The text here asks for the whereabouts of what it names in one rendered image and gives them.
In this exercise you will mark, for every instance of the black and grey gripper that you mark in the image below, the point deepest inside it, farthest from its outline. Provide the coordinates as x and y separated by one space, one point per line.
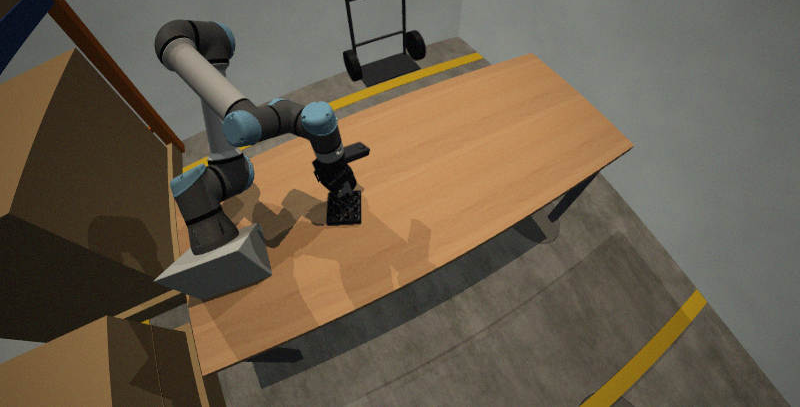
336 176

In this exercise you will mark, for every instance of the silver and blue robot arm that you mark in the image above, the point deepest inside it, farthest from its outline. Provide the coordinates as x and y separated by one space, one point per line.
199 192

